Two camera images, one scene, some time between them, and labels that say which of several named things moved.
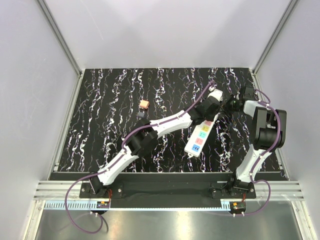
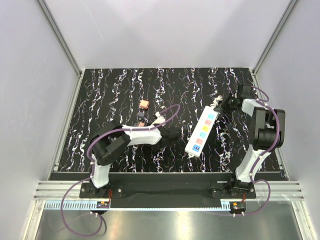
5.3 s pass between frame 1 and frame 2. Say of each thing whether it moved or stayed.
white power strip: stayed
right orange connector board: stayed
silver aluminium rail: stayed
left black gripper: moved
